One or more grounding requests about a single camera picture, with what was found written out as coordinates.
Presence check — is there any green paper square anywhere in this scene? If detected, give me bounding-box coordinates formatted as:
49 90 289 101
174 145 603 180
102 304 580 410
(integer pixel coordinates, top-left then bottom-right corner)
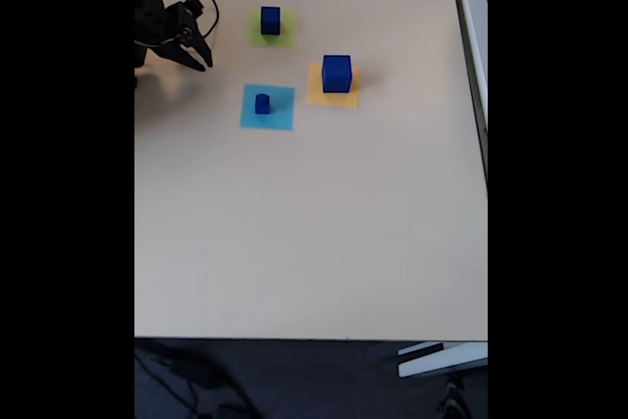
246 8 297 50

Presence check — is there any light blue paper square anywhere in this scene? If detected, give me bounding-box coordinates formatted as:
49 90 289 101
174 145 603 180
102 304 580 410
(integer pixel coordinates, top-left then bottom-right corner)
238 83 296 132

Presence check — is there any orange paper square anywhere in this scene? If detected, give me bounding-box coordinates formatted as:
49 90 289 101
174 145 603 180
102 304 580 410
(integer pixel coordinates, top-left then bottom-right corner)
306 63 360 110

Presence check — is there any medium blue cube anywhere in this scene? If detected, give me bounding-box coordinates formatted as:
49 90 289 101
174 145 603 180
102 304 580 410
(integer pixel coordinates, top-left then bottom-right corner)
260 6 282 36

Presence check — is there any large blue cube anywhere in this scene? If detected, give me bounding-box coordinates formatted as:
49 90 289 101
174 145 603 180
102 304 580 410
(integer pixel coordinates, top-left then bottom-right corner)
322 54 353 95

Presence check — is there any white neighbouring table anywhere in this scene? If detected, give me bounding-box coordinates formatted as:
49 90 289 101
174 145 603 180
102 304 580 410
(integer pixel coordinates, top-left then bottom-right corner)
445 0 489 199

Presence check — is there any white table foot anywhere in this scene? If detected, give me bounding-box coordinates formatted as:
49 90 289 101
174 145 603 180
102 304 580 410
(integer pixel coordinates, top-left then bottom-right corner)
396 341 489 380

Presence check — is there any black camera cable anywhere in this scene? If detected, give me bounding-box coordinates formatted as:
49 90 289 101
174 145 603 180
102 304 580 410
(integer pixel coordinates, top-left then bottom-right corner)
175 0 221 40

